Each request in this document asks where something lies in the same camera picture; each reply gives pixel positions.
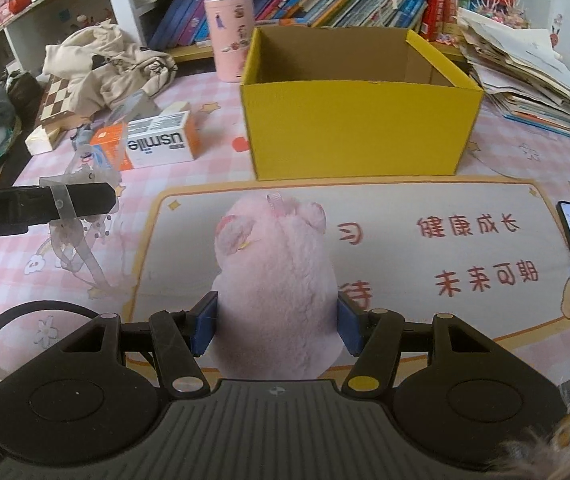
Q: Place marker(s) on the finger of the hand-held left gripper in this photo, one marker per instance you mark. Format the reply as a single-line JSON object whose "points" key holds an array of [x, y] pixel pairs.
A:
{"points": [[90, 199]]}

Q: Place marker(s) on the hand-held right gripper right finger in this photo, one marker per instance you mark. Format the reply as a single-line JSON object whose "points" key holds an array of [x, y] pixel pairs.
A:
{"points": [[350, 330]]}

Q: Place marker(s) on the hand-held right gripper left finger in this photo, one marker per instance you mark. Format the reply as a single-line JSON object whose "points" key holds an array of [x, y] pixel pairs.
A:
{"points": [[205, 327]]}

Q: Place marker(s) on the pink plush toy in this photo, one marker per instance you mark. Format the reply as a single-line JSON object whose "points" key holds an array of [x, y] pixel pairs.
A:
{"points": [[275, 285]]}

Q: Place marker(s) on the white and orange carton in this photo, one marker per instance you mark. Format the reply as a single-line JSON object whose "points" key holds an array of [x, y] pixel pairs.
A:
{"points": [[160, 140]]}

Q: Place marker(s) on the yellow cardboard box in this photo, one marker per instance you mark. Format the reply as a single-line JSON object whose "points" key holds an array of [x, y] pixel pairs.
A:
{"points": [[355, 130]]}

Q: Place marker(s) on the wooden chessboard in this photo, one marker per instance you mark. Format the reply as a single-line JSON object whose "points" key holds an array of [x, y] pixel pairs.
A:
{"points": [[57, 97]]}

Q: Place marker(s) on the white orange-bordered desk mat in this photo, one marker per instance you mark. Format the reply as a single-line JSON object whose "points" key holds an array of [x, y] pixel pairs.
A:
{"points": [[465, 310]]}

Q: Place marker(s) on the beige crumpled garment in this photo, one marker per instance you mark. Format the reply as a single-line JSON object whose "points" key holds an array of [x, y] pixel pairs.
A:
{"points": [[115, 75]]}

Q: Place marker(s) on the white bookshelf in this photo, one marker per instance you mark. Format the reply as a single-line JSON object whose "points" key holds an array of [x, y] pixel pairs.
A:
{"points": [[120, 0]]}

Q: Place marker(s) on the pink cartoon canister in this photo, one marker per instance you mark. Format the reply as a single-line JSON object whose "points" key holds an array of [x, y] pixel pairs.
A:
{"points": [[227, 35]]}

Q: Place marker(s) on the stack of loose papers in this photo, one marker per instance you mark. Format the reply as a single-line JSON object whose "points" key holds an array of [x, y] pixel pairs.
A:
{"points": [[525, 75]]}

